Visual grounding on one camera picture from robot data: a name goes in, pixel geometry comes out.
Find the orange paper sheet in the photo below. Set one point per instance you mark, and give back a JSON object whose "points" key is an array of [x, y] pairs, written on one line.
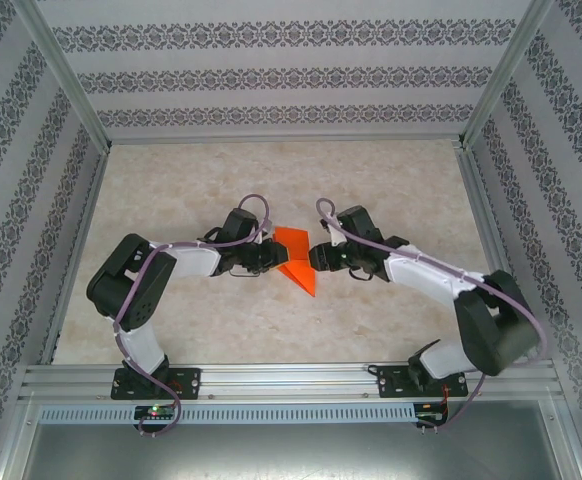
{"points": [[298, 240]]}

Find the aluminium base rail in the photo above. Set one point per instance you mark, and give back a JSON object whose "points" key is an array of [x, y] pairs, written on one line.
{"points": [[291, 380]]}

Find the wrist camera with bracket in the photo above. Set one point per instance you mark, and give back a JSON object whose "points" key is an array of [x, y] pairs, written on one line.
{"points": [[266, 230], [335, 235]]}

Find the aluminium frame post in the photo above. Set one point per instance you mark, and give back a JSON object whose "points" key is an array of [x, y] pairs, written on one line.
{"points": [[506, 75], [66, 75]]}

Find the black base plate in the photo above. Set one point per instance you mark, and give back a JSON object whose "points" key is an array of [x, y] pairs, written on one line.
{"points": [[191, 384], [393, 381]]}

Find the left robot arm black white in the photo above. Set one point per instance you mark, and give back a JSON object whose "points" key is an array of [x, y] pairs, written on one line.
{"points": [[106, 280]]}

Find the small circuit board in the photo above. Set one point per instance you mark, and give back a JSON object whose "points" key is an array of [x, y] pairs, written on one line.
{"points": [[156, 411], [431, 417]]}

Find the grey metal shelf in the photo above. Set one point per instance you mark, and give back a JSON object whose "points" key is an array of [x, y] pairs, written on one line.
{"points": [[291, 452]]}

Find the aluminium side rail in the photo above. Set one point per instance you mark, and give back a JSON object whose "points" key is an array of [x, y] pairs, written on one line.
{"points": [[83, 240], [486, 215]]}

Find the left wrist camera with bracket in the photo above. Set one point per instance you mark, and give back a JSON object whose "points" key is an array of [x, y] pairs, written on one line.
{"points": [[266, 230]]}

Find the aluminium rear rail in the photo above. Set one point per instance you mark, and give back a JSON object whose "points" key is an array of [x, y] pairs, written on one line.
{"points": [[281, 140]]}

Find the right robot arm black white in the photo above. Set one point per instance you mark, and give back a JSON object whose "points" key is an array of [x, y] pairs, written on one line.
{"points": [[491, 325]]}

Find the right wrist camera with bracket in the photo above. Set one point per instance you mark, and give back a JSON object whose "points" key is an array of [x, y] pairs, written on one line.
{"points": [[335, 235]]}

